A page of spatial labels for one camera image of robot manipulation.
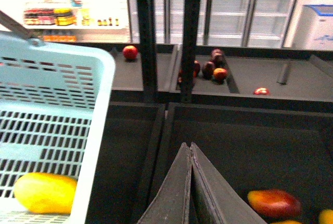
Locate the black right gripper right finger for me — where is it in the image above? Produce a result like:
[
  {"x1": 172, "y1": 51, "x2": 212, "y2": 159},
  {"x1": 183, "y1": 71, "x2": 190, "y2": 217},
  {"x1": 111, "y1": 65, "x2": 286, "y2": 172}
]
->
[{"x1": 190, "y1": 142, "x2": 266, "y2": 223}]

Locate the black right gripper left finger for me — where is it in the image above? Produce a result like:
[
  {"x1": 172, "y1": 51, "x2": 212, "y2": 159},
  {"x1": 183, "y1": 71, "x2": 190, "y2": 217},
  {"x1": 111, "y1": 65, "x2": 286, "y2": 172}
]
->
[{"x1": 137, "y1": 142, "x2": 192, "y2": 223}]

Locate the light teal plastic basket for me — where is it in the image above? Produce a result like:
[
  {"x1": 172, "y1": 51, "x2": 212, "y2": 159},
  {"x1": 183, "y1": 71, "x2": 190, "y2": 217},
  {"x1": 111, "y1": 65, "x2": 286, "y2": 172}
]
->
[{"x1": 1, "y1": 31, "x2": 116, "y2": 223}]

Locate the brown basket handle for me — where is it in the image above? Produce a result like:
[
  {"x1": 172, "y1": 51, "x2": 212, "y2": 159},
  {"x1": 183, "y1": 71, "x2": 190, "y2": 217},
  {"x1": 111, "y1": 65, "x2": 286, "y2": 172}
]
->
[{"x1": 0, "y1": 11, "x2": 34, "y2": 39}]

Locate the red yellow mango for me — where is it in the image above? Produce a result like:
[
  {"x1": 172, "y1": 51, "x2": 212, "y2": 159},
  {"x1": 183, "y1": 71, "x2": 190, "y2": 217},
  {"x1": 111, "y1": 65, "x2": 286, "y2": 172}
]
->
[{"x1": 247, "y1": 189, "x2": 302, "y2": 218}]

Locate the glass display fridge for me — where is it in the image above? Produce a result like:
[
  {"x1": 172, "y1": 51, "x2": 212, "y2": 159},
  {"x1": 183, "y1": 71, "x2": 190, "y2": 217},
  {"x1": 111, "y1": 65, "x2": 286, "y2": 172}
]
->
[{"x1": 124, "y1": 0, "x2": 305, "y2": 48}]

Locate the white chest freezer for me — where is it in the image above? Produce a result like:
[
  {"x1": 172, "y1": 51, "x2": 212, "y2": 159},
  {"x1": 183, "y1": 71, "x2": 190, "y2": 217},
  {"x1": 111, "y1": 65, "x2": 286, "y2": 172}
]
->
[{"x1": 292, "y1": 4, "x2": 332, "y2": 51}]

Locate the white grocery shelf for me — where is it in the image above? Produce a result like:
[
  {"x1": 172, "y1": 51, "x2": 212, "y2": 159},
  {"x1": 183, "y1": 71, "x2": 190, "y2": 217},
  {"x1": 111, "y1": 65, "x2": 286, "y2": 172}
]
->
[{"x1": 8, "y1": 0, "x2": 130, "y2": 43}]

